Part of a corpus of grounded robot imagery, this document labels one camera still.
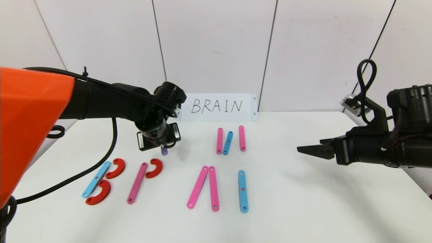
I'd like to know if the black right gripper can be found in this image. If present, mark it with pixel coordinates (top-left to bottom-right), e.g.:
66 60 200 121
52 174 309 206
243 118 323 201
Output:
297 135 384 166

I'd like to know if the short blue bar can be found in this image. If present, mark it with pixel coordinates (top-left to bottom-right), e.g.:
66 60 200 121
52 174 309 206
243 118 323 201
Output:
223 131 234 155

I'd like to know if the small red arc piece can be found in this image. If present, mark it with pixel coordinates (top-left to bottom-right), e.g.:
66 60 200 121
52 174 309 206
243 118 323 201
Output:
145 158 163 179

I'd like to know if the white BRAIN sign card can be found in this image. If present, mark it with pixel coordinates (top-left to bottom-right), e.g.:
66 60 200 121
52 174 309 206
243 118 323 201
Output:
180 93 258 122

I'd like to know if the long blue bar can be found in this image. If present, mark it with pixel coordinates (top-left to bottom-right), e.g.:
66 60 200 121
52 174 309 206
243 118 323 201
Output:
238 170 249 213
81 161 111 198

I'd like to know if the large red arc piece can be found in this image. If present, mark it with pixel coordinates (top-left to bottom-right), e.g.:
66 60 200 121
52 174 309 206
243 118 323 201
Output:
85 179 112 206
106 158 126 179

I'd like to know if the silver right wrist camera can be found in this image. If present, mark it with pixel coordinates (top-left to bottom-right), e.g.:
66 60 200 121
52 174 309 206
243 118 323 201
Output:
340 94 363 113

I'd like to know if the black right camera mount bracket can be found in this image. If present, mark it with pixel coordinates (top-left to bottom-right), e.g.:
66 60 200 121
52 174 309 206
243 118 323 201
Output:
358 96 389 135

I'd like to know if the black looped right arm cable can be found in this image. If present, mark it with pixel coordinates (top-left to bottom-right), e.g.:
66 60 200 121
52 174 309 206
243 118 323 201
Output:
357 59 377 125

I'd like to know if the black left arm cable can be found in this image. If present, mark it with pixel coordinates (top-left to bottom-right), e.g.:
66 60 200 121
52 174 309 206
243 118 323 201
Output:
0 116 118 233

